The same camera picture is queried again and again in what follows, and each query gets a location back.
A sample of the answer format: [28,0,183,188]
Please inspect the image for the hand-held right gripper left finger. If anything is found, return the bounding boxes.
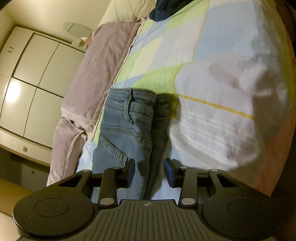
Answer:
[58,159,136,208]

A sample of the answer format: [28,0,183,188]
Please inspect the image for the round glass table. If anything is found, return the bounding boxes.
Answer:
[63,22,93,39]

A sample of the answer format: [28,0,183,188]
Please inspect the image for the patchwork bed sheet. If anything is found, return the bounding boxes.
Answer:
[76,0,293,201]

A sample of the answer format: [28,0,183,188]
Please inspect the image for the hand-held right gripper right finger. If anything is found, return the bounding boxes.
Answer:
[163,158,234,208]

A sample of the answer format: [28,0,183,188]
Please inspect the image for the cream quilted duvet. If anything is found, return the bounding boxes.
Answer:
[102,0,158,24]

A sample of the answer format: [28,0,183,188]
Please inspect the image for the dark blue cloth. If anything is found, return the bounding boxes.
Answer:
[149,0,186,22]

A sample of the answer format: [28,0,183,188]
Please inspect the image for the blue jeans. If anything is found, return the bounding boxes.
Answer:
[91,88,179,200]

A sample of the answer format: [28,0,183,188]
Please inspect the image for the white wardrobe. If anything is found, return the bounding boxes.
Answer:
[0,25,86,152]

